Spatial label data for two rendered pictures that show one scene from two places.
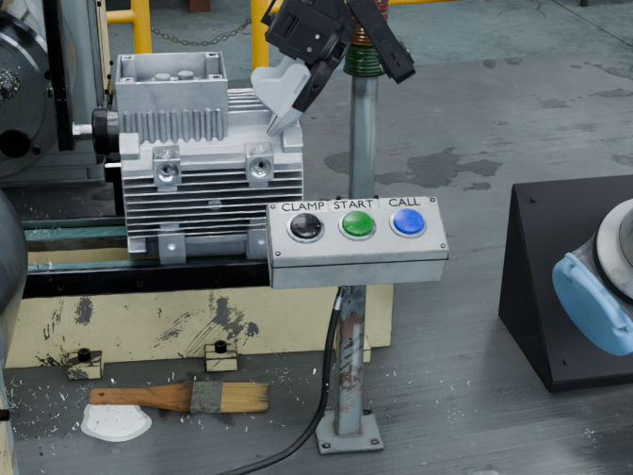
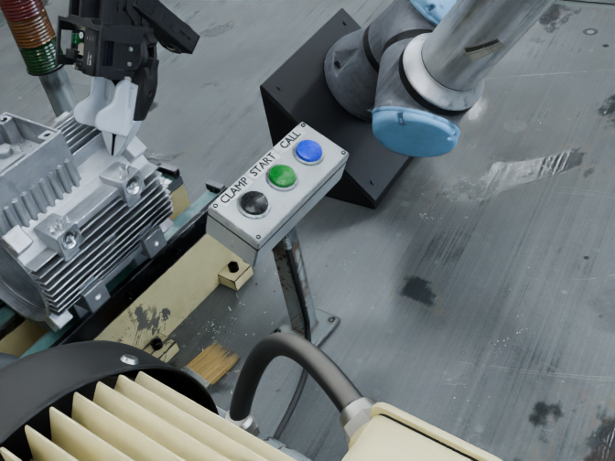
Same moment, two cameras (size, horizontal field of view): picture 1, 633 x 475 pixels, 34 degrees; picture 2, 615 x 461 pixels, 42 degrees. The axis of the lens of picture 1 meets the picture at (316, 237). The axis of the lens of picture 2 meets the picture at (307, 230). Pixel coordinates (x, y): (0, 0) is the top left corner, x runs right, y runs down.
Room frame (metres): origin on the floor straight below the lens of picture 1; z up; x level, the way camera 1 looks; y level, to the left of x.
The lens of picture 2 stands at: (0.34, 0.39, 1.60)
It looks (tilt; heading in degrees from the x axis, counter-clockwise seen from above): 41 degrees down; 321
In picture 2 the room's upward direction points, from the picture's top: 12 degrees counter-clockwise
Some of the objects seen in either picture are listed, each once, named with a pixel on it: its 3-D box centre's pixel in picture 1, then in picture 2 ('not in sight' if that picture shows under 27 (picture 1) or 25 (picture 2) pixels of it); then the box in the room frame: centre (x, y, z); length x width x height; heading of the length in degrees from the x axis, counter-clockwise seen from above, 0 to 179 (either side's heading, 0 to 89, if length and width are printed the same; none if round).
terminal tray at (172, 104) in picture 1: (172, 97); (4, 176); (1.12, 0.17, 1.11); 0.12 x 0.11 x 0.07; 98
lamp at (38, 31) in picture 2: (366, 24); (30, 26); (1.46, -0.07, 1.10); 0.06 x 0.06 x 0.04
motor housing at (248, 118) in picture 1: (211, 171); (61, 218); (1.13, 0.13, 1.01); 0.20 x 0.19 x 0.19; 98
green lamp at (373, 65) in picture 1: (365, 55); (41, 52); (1.46, -0.07, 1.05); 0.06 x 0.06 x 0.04
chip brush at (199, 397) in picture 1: (180, 397); (171, 400); (0.97, 0.15, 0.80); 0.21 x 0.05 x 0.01; 91
